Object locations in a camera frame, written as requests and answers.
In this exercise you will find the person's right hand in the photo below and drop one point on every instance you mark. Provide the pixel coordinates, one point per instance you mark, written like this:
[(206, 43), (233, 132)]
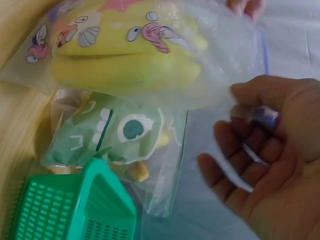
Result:
[(295, 155)]

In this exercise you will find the clear cartoon print zip bag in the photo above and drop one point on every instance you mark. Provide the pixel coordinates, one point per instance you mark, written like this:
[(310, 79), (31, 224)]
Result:
[(220, 50)]

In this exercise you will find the yellow bananas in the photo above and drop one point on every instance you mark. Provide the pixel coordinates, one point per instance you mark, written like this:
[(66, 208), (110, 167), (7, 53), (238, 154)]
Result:
[(112, 65)]

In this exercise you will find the person's right thumb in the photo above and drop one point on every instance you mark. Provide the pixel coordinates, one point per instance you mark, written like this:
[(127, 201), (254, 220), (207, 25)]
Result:
[(252, 93)]

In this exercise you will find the person's left hand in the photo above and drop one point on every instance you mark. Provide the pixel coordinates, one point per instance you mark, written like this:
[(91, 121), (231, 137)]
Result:
[(246, 7)]

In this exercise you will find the tan food piece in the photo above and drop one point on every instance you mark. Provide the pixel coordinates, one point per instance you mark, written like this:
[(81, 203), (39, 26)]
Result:
[(137, 172)]

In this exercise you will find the green plastic basket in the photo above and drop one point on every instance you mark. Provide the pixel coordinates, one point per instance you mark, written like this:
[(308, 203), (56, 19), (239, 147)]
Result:
[(65, 207)]

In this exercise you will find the clear green monster print bag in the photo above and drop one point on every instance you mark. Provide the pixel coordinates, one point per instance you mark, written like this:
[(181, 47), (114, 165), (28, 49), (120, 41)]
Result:
[(160, 180)]

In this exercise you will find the person's left fingers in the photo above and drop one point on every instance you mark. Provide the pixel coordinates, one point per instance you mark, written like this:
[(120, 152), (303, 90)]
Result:
[(246, 7)]

